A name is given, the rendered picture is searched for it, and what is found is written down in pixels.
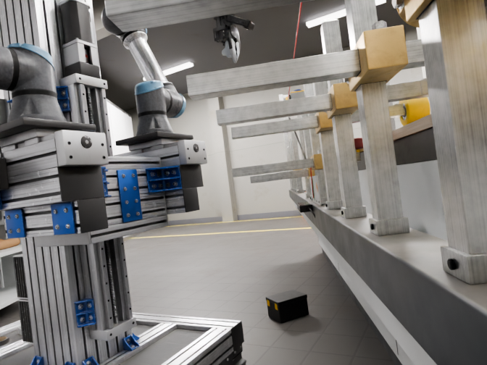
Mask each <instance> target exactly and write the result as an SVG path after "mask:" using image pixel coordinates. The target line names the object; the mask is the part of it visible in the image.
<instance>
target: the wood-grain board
mask: <svg viewBox="0 0 487 365"><path fill-rule="evenodd" d="M432 127H433V123H432V117H431V114H429V115H428V116H425V117H423V118H421V119H418V120H416V121H414V122H411V123H409V124H407V125H405V126H403V127H400V128H398V129H396V130H393V131H392V133H393V140H394V141H395V140H398V139H401V138H405V137H407V136H410V135H413V134H415V133H419V132H422V131H424V130H427V129H430V128H432Z"/></svg>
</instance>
